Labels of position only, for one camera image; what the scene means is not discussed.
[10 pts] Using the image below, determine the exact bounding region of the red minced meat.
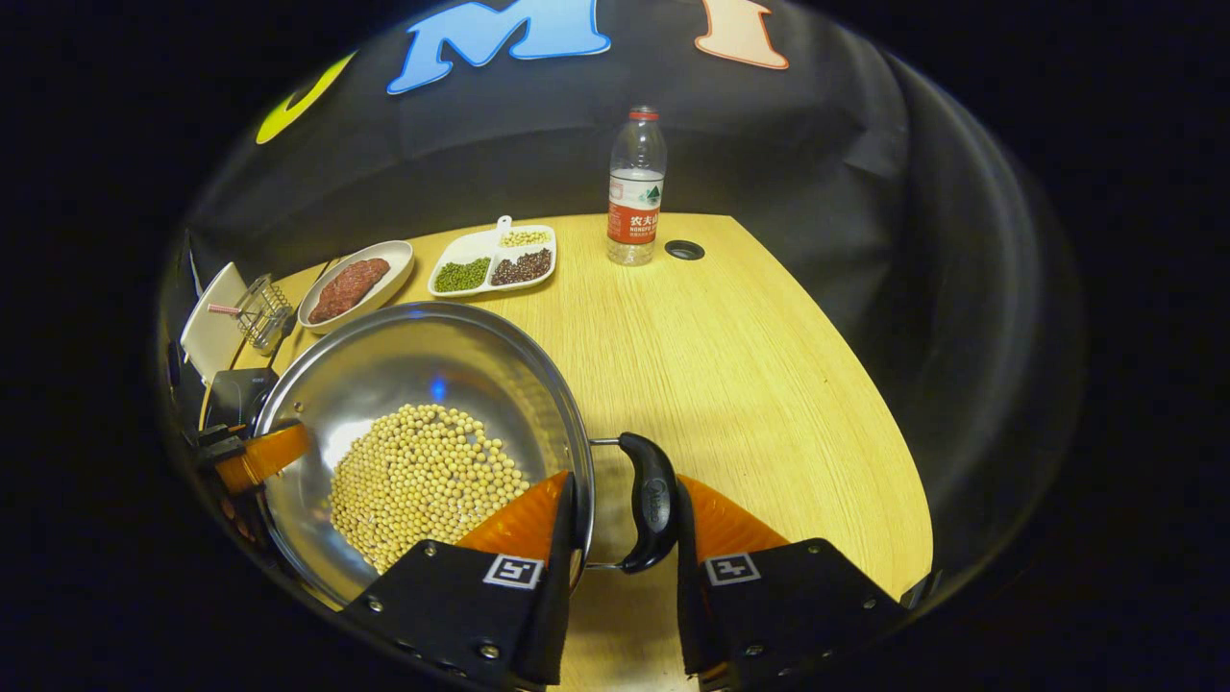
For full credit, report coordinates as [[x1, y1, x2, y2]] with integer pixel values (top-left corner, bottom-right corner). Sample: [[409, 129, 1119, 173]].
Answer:
[[307, 258, 391, 325]]

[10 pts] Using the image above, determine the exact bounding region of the green mung bean heap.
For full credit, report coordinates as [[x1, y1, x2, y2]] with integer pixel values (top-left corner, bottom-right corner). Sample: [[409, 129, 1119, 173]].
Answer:
[[433, 258, 491, 293]]

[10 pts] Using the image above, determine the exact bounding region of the small wire basket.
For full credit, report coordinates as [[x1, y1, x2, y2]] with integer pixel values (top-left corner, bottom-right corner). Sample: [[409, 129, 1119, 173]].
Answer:
[[235, 274, 294, 352]]

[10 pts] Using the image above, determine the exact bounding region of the pile of soybeans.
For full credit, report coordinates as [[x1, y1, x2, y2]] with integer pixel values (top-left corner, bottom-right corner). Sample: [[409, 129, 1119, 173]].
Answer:
[[330, 404, 531, 575]]

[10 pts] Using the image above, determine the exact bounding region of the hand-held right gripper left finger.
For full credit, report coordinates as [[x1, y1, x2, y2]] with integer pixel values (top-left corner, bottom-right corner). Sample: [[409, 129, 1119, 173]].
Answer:
[[341, 469, 578, 688]]

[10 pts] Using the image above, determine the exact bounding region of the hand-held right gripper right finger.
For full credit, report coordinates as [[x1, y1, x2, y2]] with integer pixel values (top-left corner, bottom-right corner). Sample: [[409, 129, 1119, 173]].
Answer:
[[676, 474, 910, 688]]

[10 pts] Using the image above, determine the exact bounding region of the white toaster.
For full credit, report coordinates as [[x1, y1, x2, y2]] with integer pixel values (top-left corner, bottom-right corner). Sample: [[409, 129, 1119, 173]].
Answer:
[[180, 262, 249, 385]]

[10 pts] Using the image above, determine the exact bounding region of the stainless steel pot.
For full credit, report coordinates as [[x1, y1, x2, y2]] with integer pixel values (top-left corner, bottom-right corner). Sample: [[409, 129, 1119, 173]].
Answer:
[[252, 302, 681, 611]]

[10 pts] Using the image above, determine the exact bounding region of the clear water bottle red label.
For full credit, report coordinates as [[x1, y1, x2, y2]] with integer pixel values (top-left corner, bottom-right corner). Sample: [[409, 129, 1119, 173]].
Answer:
[[606, 106, 668, 267]]

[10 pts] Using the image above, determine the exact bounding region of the dark red bean heap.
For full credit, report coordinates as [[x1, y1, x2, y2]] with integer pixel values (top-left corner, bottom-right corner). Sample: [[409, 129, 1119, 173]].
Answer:
[[490, 248, 554, 286]]

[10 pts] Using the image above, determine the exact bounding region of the white oval plate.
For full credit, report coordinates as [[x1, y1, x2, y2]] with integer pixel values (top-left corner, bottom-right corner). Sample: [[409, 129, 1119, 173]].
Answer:
[[298, 240, 415, 334]]

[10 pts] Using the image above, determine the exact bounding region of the black induction cooktop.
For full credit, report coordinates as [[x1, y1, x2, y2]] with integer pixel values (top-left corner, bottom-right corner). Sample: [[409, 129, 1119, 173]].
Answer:
[[202, 368, 280, 433]]

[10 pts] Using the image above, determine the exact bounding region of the white divided dish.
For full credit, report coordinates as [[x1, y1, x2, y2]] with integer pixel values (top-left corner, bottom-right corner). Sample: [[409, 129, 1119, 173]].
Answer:
[[428, 215, 558, 299]]

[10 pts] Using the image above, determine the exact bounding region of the black power cable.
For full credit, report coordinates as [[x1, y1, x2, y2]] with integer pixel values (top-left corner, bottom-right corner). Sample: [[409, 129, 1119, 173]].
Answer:
[[284, 256, 339, 333]]

